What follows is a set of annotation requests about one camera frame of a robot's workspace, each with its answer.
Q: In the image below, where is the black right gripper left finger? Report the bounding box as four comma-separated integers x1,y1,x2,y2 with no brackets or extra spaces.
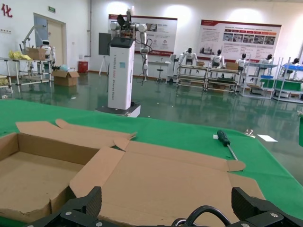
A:
23,186,103,227

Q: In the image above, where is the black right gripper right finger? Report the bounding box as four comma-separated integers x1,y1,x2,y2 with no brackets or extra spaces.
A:
231,187,303,227

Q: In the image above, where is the black power cable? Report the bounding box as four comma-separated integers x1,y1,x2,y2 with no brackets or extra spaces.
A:
172,205,232,227

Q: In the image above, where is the open brown cardboard box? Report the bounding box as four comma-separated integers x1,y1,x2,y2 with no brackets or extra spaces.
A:
69,139,266,227
0,119,138,224

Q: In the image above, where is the white paper sheet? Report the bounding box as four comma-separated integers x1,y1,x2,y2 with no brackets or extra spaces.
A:
257,134,278,143

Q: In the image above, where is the green table cloth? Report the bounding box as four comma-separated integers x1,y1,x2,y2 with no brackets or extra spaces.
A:
0,99,303,227

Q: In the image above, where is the white pipe workbench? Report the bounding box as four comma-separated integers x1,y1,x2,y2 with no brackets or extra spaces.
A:
271,56,303,104
241,56,278,100
205,67,241,96
176,63,209,92

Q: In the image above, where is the open brown shipping carton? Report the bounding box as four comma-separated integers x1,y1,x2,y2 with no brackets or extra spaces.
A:
51,70,80,87

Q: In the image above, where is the white tower robot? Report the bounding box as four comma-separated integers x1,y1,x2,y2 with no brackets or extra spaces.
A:
94,6,150,118

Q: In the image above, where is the white pipe rack table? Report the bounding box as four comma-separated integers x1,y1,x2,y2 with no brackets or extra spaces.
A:
0,56,55,86

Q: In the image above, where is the black stool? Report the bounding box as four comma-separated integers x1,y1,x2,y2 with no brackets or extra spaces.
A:
155,65,165,83

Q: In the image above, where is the white desk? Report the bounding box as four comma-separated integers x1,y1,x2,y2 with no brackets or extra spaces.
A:
148,60,171,71

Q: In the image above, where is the dark panel on stand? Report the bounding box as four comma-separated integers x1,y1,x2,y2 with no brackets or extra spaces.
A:
98,32,112,77

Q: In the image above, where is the small white humanoid robot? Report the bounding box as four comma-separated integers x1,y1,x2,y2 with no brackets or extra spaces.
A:
37,40,56,65

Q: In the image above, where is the beige door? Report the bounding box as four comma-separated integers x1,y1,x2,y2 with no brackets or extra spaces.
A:
46,18,65,71

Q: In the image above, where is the yellow material pile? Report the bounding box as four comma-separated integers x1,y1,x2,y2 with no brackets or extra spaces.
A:
9,50,32,61

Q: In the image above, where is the green handled screwdriver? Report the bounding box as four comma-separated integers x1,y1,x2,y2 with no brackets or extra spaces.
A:
217,129,239,161

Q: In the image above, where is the wide red white wall board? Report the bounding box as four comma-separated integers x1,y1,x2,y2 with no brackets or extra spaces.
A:
198,19,282,61

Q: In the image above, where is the grey wall pipe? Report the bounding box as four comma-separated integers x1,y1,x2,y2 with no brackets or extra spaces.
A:
87,0,92,58

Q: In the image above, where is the white metal frame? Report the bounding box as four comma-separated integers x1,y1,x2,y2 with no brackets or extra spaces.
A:
21,25,39,52

